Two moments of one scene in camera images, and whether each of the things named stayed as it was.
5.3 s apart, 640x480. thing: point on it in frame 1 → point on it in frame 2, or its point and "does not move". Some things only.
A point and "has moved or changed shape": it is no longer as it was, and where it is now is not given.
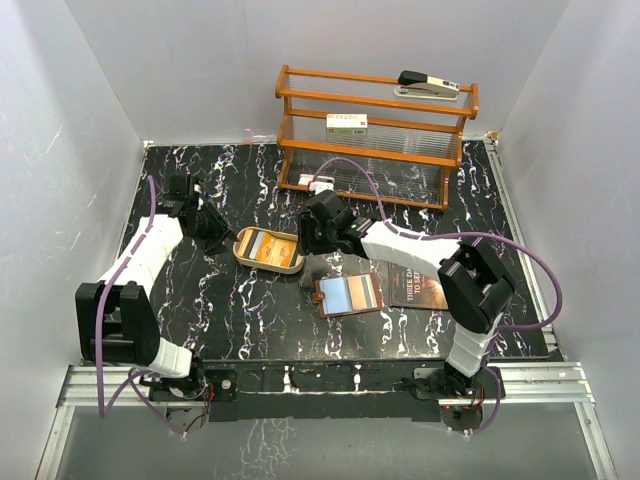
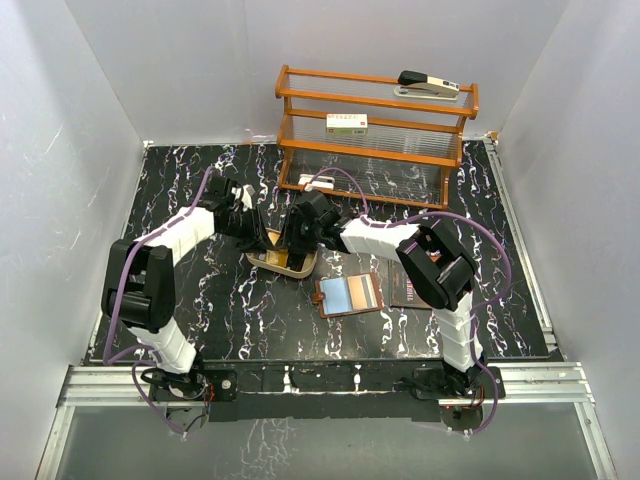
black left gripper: [214, 243] → [256, 239]
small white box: [320, 182] does not move
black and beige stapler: [416, 84] does not move
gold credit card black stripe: [362, 292] does not move
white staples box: [346, 124] does not move
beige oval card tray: [269, 248] has moved or changed shape
